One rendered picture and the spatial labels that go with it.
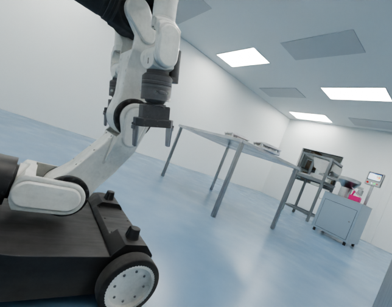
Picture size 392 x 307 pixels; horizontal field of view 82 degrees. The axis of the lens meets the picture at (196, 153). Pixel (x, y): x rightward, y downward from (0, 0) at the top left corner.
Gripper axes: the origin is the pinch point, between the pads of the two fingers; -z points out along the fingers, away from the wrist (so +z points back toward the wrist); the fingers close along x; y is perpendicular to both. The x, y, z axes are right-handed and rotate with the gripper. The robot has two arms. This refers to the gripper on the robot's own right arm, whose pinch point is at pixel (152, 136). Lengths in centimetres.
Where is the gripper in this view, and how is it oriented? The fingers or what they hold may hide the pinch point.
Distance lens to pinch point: 70.6
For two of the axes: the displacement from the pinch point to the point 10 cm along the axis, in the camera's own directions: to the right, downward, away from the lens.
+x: 8.3, 0.0, 5.5
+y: -5.4, -2.1, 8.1
